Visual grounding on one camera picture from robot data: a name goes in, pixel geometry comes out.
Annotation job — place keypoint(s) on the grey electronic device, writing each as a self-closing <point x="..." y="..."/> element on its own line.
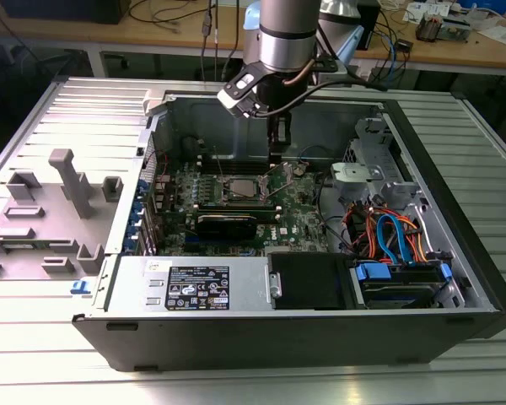
<point x="457" y="25"/>

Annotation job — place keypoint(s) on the silver power supply unit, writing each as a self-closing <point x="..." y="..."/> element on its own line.
<point x="126" y="287"/>

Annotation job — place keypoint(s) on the silver CPU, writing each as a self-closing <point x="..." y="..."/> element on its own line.
<point x="244" y="188"/>

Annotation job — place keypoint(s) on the finned cooler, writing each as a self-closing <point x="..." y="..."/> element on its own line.
<point x="430" y="27"/>

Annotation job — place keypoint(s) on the black PC case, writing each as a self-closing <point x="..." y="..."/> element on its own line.
<point x="278" y="341"/>

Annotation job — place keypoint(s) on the grey parts rack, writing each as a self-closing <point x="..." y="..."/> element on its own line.
<point x="46" y="236"/>

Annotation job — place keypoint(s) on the blue disk carrier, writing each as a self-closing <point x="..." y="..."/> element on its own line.
<point x="373" y="272"/>

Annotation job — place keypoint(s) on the white papers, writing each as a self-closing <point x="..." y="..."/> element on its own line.
<point x="421" y="10"/>

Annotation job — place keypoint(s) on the black RAM slot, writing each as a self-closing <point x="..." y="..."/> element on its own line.
<point x="244" y="169"/>
<point x="244" y="162"/>
<point x="236" y="206"/>
<point x="244" y="158"/>
<point x="244" y="165"/>

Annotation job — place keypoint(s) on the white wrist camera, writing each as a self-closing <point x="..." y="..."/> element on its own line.
<point x="232" y="101"/>

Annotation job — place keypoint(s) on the metal locking lever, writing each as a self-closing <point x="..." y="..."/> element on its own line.
<point x="278" y="190"/>
<point x="219" y="162"/>

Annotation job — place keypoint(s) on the green motherboard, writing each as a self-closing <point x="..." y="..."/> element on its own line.
<point x="297" y="219"/>

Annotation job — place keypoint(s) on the white paper sheet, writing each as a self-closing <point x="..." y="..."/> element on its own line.
<point x="504" y="36"/>

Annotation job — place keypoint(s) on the wooden desk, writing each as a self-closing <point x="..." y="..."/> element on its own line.
<point x="455" y="52"/>

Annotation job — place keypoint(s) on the silver metal bracket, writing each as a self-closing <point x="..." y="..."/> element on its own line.
<point x="341" y="173"/>

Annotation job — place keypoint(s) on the black plastic shroud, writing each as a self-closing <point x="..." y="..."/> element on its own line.
<point x="308" y="282"/>

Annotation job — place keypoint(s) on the silver drive cage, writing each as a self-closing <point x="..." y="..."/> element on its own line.
<point x="375" y="131"/>

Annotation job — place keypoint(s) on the blue plastic slot latch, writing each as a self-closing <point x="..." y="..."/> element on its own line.
<point x="130" y="246"/>
<point x="142" y="188"/>
<point x="134" y="228"/>
<point x="138" y="208"/>

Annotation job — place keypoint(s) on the small black box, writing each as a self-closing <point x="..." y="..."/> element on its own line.
<point x="405" y="45"/>

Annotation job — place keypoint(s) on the silver coin battery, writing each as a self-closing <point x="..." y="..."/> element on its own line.
<point x="298" y="171"/>

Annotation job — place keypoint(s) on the black monitor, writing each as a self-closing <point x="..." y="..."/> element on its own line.
<point x="67" y="10"/>

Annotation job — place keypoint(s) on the graphics card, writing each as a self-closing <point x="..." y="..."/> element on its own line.
<point x="227" y="228"/>

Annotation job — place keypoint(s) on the black computer tower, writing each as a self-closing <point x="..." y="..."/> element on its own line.
<point x="370" y="25"/>

